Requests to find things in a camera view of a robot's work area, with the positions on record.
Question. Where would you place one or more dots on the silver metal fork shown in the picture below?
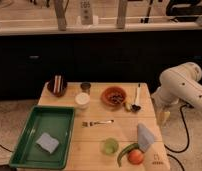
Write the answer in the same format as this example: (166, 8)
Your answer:
(92, 123)

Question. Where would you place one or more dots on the blue folded cloth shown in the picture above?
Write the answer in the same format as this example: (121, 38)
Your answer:
(145, 137)

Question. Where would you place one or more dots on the green plastic tray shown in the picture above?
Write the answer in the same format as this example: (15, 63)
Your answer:
(58, 123)

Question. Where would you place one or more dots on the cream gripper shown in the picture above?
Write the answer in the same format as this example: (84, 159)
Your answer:
(163, 117)

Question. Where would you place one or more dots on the small yellowish food piece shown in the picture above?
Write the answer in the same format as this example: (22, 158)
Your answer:
(127, 106)

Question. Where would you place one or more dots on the blue sponge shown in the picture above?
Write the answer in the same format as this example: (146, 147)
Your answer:
(48, 143)

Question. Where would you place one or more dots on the green plastic cup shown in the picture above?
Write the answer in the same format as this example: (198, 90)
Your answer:
(109, 146)

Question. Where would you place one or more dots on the small dark cup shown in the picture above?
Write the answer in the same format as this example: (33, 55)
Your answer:
(85, 87)

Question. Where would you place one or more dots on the orange bowl with food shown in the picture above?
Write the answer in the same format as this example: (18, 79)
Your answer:
(113, 96)

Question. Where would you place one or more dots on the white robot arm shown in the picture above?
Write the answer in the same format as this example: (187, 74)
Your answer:
(177, 83)

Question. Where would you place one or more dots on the white round container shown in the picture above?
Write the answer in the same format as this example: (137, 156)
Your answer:
(82, 100)

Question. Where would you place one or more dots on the red tomato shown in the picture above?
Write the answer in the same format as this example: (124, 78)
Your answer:
(135, 157)

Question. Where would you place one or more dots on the dark bowl with chopsticks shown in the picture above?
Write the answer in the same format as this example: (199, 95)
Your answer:
(57, 85)

